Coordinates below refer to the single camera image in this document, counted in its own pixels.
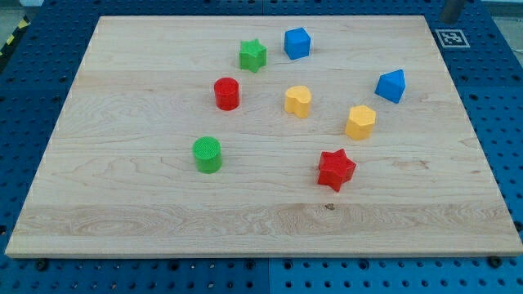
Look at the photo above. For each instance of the red star block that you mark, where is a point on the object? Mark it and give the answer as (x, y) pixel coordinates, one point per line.
(335, 169)

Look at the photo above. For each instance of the green star block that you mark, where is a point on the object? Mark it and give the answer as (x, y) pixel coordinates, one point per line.
(252, 55)

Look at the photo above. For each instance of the green cylinder block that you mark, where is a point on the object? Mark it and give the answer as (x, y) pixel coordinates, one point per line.
(207, 154)

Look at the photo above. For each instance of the yellow heart block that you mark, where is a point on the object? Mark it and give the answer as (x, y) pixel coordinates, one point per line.
(298, 101)

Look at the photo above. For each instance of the red cylinder block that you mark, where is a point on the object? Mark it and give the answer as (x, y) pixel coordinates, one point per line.
(226, 93)

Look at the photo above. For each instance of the light wooden board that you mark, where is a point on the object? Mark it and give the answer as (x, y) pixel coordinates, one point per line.
(118, 178)

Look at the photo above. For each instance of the yellow hexagon block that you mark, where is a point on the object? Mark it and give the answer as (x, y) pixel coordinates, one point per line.
(360, 122)

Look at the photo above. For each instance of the blue cube block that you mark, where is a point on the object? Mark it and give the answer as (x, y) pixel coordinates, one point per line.
(297, 43)

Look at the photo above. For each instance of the blue triangular prism block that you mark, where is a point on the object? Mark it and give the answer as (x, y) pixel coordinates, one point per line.
(391, 86)

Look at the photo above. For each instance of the white fiducial marker tag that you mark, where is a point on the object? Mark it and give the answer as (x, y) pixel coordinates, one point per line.
(452, 38)

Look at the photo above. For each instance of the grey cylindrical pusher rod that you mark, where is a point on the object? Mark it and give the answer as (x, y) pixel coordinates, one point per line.
(451, 11)

